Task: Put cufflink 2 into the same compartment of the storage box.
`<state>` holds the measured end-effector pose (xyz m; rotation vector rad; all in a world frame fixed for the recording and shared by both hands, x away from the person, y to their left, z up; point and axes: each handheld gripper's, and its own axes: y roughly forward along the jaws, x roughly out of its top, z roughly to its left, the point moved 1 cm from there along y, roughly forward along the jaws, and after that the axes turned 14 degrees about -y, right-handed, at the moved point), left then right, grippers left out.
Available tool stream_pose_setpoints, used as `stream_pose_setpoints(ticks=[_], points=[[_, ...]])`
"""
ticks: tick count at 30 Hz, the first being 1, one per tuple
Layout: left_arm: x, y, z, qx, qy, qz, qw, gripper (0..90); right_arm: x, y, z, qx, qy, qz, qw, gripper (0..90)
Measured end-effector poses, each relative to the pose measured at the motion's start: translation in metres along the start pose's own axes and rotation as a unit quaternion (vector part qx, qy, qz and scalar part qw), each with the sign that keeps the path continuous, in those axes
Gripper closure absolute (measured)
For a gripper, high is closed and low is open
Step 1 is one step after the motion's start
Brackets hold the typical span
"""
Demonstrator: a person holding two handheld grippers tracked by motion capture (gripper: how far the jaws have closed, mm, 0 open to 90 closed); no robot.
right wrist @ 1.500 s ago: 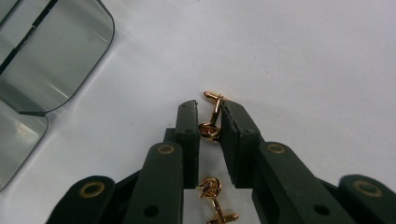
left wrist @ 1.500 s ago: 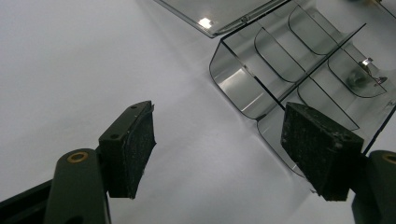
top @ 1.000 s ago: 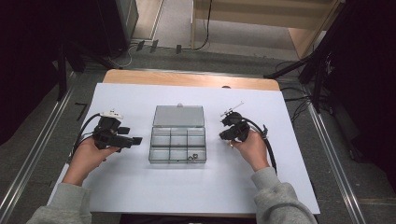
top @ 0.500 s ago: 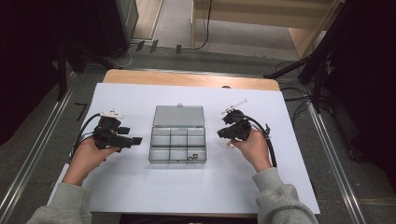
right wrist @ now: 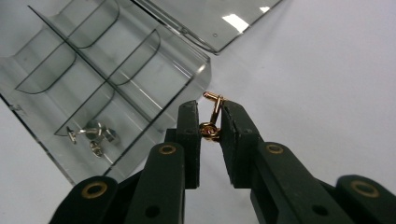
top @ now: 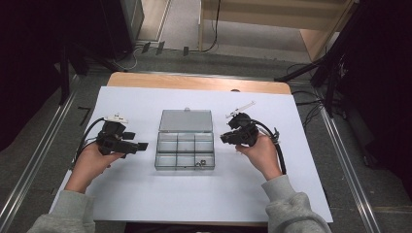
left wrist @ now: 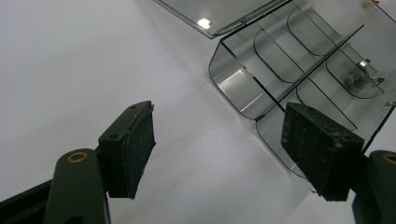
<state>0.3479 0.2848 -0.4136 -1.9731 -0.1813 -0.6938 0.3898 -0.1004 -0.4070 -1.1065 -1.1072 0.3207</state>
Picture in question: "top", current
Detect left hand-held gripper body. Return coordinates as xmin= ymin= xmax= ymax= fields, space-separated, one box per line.
xmin=95 ymin=113 xmax=140 ymax=159

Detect black hanging cable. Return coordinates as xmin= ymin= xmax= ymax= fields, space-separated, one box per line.
xmin=190 ymin=0 xmax=223 ymax=53

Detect black floor cables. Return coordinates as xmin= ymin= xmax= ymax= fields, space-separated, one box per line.
xmin=286 ymin=62 xmax=326 ymax=129

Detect person's right hand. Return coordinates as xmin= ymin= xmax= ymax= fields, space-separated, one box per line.
xmin=234 ymin=133 xmax=284 ymax=182

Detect wooden table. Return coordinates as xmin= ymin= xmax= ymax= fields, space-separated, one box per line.
xmin=106 ymin=71 xmax=292 ymax=96

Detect person's left hand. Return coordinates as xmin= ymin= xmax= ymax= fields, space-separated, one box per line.
xmin=64 ymin=142 xmax=126 ymax=195

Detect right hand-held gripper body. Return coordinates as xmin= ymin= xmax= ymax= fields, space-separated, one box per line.
xmin=224 ymin=100 xmax=260 ymax=148

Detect white floor cable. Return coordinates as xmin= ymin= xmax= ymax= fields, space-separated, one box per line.
xmin=112 ymin=45 xmax=144 ymax=73

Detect clear plastic compartment box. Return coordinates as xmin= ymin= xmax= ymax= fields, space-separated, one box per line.
xmin=154 ymin=108 xmax=217 ymax=172

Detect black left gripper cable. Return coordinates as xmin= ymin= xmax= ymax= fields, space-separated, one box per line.
xmin=73 ymin=116 xmax=107 ymax=163

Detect dark grey cabinet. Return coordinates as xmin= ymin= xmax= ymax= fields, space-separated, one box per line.
xmin=99 ymin=0 xmax=146 ymax=60

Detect black metal stand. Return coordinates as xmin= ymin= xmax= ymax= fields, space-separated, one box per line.
xmin=57 ymin=40 xmax=121 ymax=106

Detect light wooden furniture frame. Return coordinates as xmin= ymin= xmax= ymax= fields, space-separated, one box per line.
xmin=197 ymin=0 xmax=361 ymax=63

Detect metal floor rail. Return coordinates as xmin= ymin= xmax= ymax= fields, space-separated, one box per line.
xmin=0 ymin=73 xmax=82 ymax=229
xmin=318 ymin=106 xmax=384 ymax=233

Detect white paper sheet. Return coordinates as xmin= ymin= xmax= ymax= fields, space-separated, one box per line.
xmin=49 ymin=85 xmax=334 ymax=224

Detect black tripod stand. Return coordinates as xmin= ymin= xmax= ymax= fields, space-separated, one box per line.
xmin=273 ymin=0 xmax=368 ymax=118

